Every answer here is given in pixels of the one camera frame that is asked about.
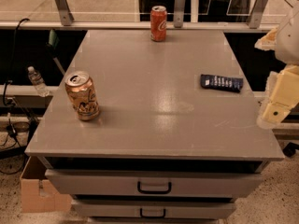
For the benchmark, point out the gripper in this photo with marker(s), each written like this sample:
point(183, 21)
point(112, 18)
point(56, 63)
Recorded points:
point(289, 41)

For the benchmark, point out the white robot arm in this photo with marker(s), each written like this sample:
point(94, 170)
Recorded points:
point(287, 46)

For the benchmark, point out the red coke can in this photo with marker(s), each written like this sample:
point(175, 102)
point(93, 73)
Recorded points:
point(158, 16)

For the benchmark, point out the gold lacroix can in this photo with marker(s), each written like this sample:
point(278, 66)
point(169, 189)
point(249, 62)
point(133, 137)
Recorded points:
point(81, 93)

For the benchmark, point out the grey middle drawer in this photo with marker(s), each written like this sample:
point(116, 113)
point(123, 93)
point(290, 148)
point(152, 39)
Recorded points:
point(152, 209)

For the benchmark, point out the grey drawer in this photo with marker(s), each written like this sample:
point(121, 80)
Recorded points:
point(154, 184)
point(152, 209)

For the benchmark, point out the grey top drawer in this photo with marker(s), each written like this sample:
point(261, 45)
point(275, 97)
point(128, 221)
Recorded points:
point(154, 184)

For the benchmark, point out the clear plastic water bottle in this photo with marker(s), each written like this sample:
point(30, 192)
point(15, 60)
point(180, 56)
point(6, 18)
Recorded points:
point(38, 82)

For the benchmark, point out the brown cardboard box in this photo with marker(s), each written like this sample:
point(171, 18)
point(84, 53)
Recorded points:
point(38, 195)

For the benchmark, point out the middle metal bracket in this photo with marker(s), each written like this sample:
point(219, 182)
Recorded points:
point(178, 16)

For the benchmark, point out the left metal bracket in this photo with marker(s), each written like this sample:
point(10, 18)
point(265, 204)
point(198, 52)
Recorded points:
point(65, 14)

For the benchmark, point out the green handled tool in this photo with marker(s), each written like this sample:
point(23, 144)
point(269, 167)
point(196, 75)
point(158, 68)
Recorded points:
point(51, 47)

